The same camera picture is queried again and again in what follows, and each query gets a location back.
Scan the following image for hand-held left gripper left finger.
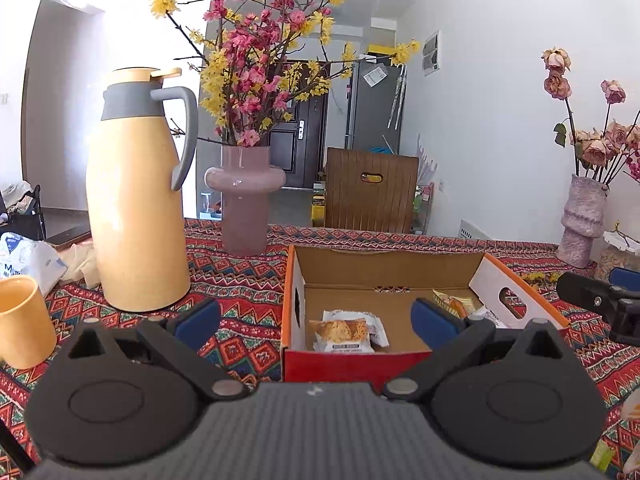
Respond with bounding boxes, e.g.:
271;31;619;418
65;297;251;402

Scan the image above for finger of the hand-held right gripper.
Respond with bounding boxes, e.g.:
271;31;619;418
609;267;640;295
556;271;623;313

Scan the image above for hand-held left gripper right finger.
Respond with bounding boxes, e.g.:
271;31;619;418
382;297;568;403

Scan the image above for orange striped snack packet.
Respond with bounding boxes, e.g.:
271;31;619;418
432;290;483;319

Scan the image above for red cardboard box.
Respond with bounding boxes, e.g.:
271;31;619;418
281;244;571;397

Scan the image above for white cracker snack packet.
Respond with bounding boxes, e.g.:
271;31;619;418
309;310;390;354

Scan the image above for clear plastic jar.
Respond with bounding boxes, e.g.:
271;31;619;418
595;230;640;281

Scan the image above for textured pink vase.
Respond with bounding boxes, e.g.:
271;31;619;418
556;174;610;269

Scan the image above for storage rack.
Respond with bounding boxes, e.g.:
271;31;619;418
412;182;436;236

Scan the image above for yellow thermos jug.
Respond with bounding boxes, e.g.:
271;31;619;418
85;66;199;313

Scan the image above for cream cloth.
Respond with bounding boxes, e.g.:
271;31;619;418
65;242;101;288

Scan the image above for wooden chair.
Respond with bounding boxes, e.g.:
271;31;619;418
325;147;420;235

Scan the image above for yellow mug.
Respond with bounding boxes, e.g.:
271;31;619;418
0;276;58;370

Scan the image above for dark brown door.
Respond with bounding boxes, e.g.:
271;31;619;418
267;60;331;190

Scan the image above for white plastic bag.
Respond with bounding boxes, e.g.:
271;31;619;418
0;232;68;298

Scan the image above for black bag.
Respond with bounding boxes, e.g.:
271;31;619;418
0;185;47;241

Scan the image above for grey refrigerator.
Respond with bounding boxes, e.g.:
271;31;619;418
345;57;407;156

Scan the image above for dried pink roses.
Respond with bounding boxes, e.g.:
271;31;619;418
541;47;640;183

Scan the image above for white folded umbrella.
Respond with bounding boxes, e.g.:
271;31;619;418
387;65;407;128

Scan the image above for pink yellow blossom branches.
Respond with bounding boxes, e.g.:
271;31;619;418
147;0;421;148

